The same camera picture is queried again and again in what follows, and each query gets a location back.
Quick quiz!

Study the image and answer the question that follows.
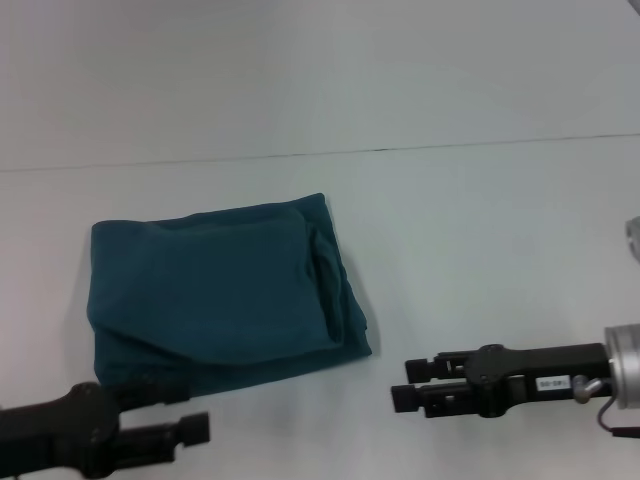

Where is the teal t-shirt with FREE print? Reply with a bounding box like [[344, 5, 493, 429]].
[[86, 192, 375, 401]]

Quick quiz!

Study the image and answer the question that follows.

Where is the grey right gripper cable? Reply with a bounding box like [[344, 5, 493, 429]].
[[571, 373, 640, 440]]

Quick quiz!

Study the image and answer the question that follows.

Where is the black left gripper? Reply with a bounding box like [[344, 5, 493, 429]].
[[0, 370, 212, 479]]

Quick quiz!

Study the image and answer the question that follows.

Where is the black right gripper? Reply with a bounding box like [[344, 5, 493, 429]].
[[390, 342, 615, 420]]

